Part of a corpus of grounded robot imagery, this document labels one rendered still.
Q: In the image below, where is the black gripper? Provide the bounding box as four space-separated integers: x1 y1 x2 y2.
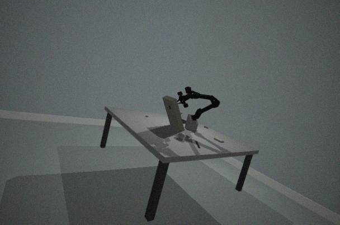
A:
177 91 190 108

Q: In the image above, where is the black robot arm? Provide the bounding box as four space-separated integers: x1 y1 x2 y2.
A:
185 87 220 120

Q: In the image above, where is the beige flat panel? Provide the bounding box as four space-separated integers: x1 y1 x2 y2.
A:
163 96 185 130

